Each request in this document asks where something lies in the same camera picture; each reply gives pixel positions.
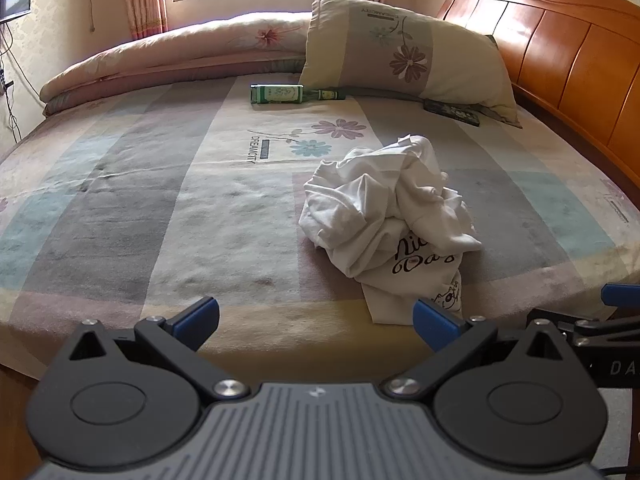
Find wooden headboard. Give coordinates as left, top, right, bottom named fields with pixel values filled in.
left=436, top=0, right=640, bottom=198

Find green glass bottle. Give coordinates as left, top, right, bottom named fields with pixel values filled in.
left=250, top=84, right=347, bottom=106

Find black cable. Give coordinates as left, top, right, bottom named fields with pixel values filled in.
left=0, top=22, right=24, bottom=143

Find bed with striped floral sheet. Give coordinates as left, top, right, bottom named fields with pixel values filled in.
left=0, top=71, right=640, bottom=386

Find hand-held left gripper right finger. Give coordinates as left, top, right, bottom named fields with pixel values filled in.
left=378, top=297, right=567, bottom=401

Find floral pillow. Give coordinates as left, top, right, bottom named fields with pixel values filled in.
left=298, top=0, right=523, bottom=129

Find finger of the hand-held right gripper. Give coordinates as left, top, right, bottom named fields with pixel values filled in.
left=526, top=308, right=640, bottom=347
left=601, top=283, right=640, bottom=307

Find black remote control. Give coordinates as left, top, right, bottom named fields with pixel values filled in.
left=423, top=99, right=481, bottom=127

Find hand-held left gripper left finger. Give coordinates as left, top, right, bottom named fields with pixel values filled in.
left=68, top=296, right=252, bottom=401

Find white printed t-shirt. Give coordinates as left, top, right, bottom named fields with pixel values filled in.
left=298, top=134, right=484, bottom=324

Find folded pink floral quilt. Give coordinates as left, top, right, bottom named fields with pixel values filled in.
left=39, top=10, right=313, bottom=118

